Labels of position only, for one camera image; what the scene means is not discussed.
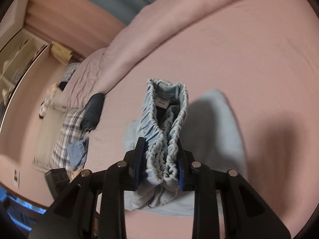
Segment pink bed sheet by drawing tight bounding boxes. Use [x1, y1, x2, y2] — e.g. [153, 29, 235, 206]
[85, 0, 318, 236]

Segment peach curtain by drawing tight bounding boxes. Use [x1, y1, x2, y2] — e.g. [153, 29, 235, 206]
[24, 0, 125, 58]

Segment yellow tasselled cloth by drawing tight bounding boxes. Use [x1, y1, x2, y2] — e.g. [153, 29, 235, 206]
[50, 42, 73, 65]

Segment light blue denim pants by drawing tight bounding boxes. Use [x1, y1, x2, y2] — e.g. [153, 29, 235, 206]
[124, 78, 248, 217]

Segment folded blue denim shorts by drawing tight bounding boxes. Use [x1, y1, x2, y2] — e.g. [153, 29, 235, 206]
[67, 137, 89, 170]

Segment pink rolled duvet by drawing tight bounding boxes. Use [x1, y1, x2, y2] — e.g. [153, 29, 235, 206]
[58, 0, 237, 109]

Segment folded dark navy garment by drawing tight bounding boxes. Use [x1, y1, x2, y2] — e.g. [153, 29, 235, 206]
[80, 93, 105, 133]

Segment plaid pillow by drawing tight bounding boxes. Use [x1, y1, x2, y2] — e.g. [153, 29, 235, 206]
[32, 109, 85, 175]

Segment white plush toy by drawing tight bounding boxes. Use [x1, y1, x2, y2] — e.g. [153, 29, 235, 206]
[39, 83, 58, 119]

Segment white shelf unit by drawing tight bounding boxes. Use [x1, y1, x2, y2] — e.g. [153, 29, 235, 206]
[1, 29, 49, 106]

